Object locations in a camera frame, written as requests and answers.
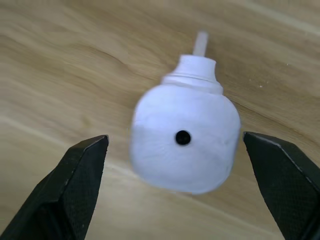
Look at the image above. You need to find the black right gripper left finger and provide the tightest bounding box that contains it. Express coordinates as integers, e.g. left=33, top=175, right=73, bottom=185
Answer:
left=0, top=134, right=110, bottom=240

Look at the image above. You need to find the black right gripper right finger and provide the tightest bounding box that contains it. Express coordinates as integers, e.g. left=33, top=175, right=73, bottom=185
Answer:
left=242, top=131, right=320, bottom=240

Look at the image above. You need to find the white repellent liquid bottle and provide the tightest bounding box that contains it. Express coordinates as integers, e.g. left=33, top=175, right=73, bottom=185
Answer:
left=128, top=30, right=242, bottom=196

